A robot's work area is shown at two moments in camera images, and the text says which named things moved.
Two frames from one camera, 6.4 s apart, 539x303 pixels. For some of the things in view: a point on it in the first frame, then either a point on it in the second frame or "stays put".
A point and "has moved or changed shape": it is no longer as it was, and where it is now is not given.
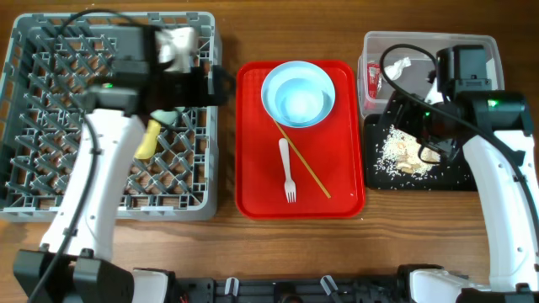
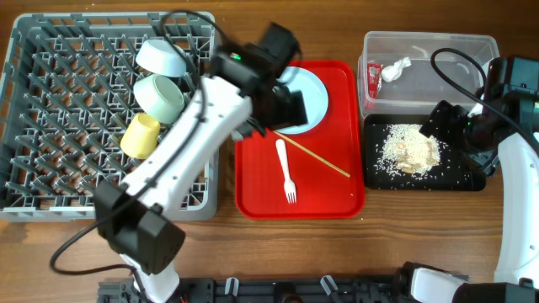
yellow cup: [146, 150] stays put
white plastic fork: [290, 186] stays put
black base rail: [328, 289] stays put
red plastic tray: [332, 149] stays put
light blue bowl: [298, 95] has moved or changed shape
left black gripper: [215, 98] -> [285, 117]
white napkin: [394, 71] stays put
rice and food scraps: [400, 151] stays put
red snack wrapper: [374, 77] stays put
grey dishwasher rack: [39, 126] stays put
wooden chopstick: [302, 159] -> [313, 154]
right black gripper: [405, 121] -> [455, 115]
